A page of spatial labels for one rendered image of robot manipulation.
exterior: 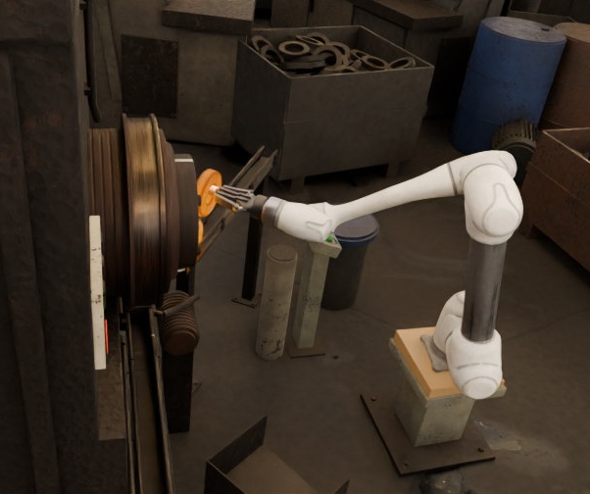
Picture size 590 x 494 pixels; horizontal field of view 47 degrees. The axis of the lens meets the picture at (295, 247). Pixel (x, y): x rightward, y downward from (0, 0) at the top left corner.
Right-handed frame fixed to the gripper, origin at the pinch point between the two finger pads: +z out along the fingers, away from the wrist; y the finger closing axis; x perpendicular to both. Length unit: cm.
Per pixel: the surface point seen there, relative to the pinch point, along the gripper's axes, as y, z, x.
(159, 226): -65, -18, 29
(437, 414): 13, -94, -68
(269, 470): -68, -54, -29
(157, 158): -58, -12, 41
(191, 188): -51, -18, 32
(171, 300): -12.2, 3.5, -39.6
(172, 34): 188, 114, -27
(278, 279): 30, -21, -48
